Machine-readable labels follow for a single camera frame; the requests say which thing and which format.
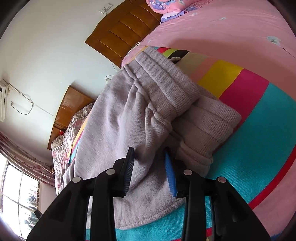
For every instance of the floral maroon curtain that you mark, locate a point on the floral maroon curtain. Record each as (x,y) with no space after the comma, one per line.
(26,162)

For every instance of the rainbow striped blanket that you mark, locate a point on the rainbow striped blanket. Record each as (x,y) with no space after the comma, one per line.
(230,122)

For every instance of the pink bed sheet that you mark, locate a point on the pink bed sheet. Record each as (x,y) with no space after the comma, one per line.
(243,52)

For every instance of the rolled pink floral quilt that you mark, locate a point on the rolled pink floral quilt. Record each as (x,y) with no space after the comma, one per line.
(173,8)

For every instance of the window with metal bars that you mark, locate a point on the window with metal bars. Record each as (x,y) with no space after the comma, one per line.
(19,199)

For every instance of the wooden headboard right bed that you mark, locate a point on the wooden headboard right bed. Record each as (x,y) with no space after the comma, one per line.
(119,31)

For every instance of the lilac knit pants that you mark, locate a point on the lilac knit pants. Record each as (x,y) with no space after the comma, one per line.
(148,105)

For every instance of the white air conditioner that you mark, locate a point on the white air conditioner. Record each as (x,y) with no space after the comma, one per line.
(4,91)

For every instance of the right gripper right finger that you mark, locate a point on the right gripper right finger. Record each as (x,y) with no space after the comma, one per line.
(231,217)

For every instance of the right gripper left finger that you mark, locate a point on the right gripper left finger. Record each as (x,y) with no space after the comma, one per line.
(66,217)

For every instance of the pink floral satin duvet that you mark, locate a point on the pink floral satin duvet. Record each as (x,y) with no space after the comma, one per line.
(65,146)

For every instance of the wooden headboard left bed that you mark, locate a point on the wooden headboard left bed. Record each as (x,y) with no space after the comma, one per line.
(73,101)

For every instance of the white wall socket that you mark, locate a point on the white wall socket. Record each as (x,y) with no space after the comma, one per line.
(106,8)

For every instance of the wooden headboard bed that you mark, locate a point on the wooden headboard bed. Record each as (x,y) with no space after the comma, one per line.
(119,31)
(73,101)

